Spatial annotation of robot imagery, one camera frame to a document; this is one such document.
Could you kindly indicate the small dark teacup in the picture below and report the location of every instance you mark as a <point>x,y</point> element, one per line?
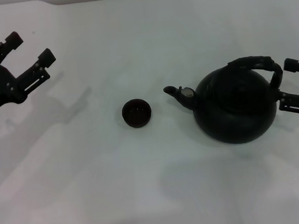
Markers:
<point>137,121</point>

